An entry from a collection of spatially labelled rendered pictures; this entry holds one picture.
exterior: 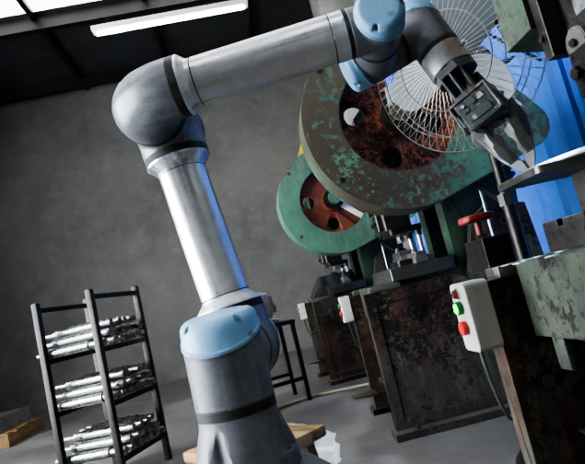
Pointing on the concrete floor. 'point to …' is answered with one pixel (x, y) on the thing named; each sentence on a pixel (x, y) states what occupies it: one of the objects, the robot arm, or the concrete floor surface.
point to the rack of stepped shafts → (101, 383)
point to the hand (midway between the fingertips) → (528, 165)
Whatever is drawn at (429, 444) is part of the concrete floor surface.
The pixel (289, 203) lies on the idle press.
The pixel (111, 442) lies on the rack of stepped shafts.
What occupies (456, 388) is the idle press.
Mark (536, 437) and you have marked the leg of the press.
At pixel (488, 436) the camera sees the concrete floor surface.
